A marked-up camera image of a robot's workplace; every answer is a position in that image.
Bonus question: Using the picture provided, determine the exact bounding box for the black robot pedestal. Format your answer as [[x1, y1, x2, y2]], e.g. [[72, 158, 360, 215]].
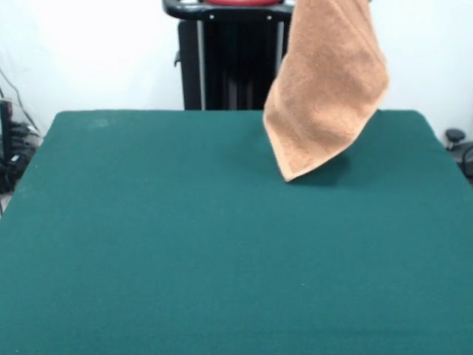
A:
[[162, 0, 299, 111]]

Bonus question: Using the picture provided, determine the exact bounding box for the tan terry towel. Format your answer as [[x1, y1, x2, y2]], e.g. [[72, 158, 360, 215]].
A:
[[262, 0, 391, 183]]

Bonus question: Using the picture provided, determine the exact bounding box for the black box with red light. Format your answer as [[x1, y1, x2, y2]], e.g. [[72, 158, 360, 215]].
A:
[[0, 98, 15, 166]]

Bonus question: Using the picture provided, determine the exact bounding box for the grey wall cable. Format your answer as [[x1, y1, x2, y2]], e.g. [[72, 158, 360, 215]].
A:
[[0, 66, 41, 134]]

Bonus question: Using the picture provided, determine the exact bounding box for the dark green table cloth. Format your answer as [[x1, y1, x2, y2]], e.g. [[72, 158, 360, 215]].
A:
[[0, 109, 473, 355]]

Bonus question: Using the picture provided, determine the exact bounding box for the black cable bundle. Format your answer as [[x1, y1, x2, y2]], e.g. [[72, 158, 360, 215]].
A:
[[0, 121, 44, 195]]

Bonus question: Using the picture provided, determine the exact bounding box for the black chair base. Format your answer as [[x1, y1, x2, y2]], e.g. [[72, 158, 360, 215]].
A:
[[444, 128, 473, 186]]

